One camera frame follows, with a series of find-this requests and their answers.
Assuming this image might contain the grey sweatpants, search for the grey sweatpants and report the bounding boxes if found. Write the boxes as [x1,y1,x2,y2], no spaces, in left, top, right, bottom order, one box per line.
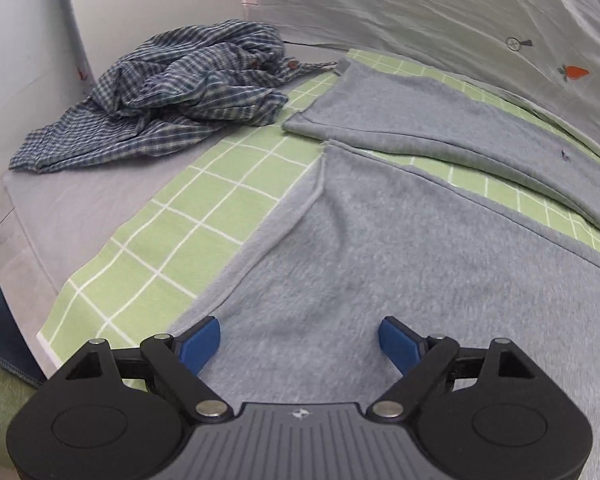
[174,60,600,479]

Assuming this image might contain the green grid mat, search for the green grid mat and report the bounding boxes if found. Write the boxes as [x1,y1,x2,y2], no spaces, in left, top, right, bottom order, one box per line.
[36,50,600,375]

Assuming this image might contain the blue denim jeans leg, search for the blue denim jeans leg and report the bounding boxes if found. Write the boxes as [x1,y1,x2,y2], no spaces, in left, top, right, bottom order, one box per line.
[0,286,46,388]

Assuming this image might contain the blue plaid shirt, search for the blue plaid shirt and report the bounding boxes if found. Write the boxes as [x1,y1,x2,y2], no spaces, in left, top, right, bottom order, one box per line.
[8,20,333,174]

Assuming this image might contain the white panel board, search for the white panel board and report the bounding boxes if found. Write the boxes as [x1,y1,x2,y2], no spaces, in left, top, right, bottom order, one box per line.
[60,0,95,96]

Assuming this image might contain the grey carrot print sheet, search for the grey carrot print sheet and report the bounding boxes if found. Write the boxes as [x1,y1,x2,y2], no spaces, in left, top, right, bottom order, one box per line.
[244,0,600,146]

